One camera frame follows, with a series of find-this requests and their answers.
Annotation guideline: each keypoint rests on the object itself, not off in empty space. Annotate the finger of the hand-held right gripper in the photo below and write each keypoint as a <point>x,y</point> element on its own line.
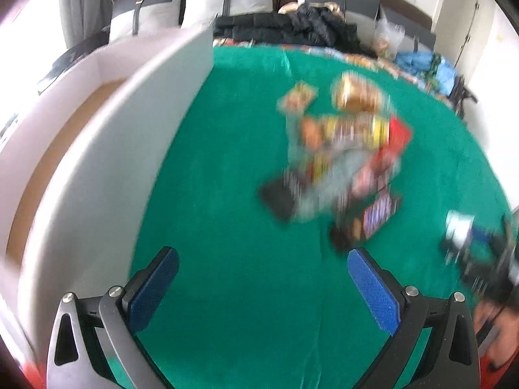
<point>482,237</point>

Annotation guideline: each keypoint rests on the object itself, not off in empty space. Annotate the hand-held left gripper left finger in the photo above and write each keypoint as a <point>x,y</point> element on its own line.
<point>156,287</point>

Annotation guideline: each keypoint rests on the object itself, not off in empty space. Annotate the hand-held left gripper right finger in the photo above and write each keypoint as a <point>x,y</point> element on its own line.
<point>373,287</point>

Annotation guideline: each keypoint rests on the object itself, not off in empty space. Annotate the long clear snack packet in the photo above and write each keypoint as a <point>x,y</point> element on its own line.
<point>328,182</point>

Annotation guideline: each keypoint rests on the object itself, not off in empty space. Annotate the red pillow snack packet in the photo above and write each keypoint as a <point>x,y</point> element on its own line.
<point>399,133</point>

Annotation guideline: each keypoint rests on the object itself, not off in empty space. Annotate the white cardboard box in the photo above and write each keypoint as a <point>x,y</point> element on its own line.
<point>121,150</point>

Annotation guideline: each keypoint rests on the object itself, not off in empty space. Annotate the yellow packet with brown snack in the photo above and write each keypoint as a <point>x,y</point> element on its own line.
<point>348,127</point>

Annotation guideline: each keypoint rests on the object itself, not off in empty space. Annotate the bread loaf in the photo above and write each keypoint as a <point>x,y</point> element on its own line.
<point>357,95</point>

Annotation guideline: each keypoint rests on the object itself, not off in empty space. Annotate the small pale yellow snack packet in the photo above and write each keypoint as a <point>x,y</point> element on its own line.
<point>296,98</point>

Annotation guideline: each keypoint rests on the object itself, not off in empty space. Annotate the clear plastic bag with snacks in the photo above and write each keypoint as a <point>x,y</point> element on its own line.
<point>387,38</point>

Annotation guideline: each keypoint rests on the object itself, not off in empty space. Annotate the person's red clothing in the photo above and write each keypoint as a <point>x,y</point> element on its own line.
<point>502,332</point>

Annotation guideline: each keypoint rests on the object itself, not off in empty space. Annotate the green embossed blanket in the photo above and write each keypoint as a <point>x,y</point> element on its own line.
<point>227,170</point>

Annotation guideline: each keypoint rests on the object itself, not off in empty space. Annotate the black handbag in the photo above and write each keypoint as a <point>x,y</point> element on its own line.
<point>462,93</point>

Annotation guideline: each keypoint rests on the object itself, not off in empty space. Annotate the green patterned cloth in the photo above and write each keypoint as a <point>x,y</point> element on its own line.
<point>436,69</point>

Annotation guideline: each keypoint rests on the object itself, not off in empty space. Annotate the blue cloth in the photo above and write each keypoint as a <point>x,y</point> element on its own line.
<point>413,63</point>

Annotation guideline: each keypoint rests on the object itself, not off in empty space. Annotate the black puffer jacket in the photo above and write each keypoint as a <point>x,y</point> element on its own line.
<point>284,28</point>

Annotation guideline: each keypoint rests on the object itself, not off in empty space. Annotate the beige patterned cloth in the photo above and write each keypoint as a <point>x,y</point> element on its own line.
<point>290,7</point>

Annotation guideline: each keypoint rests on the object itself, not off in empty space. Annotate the grey curtain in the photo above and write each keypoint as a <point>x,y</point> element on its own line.
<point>81,4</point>

